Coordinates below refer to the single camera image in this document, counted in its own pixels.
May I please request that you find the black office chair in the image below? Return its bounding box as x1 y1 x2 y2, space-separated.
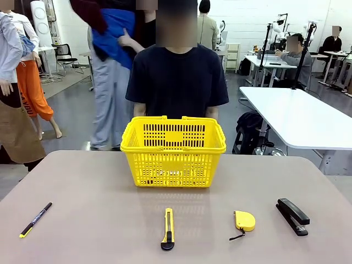
51 42 84 76

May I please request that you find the yellow plastic shopping basket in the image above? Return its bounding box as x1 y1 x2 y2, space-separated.
120 115 228 189

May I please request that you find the person in beige jacket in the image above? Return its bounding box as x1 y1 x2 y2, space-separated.
197 0 220 51

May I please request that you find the yellow black utility knife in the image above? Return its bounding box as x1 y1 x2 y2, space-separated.
161 207 176 251

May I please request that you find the yellow tape measure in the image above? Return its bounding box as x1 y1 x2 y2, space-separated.
229 210 256 241

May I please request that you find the black stapler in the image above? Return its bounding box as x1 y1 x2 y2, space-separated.
275 197 311 237

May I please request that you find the person in dark t-shirt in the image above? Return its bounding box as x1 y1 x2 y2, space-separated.
125 0 230 119

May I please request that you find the person carrying blue garment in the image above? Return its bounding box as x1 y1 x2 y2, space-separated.
69 0 159 151

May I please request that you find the black pen with yellow cap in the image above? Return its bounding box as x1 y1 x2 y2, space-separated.
19 202 53 239

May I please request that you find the person in black clothes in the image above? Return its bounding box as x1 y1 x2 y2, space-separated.
320 25 343 55

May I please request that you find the black backpack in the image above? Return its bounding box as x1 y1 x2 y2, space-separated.
232 110 276 155

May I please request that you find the black tripod pole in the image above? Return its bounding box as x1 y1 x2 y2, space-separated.
291 21 317 90
257 23 273 87

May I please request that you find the white drawer cabinet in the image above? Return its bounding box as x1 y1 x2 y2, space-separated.
225 41 241 73

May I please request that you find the mannequin with brown apron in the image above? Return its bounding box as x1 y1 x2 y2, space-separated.
0 10 47 172

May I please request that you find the white standing air conditioner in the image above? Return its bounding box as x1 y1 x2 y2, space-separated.
30 0 53 48

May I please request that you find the large white table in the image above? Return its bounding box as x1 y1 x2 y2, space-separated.
239 86 352 151

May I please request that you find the seated person in grey top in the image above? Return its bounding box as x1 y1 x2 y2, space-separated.
274 32 313 89

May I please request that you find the mannequin with orange pants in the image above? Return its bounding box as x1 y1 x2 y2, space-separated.
8 0 63 140

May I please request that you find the small white desk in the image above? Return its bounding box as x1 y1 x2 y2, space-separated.
244 54 298 87

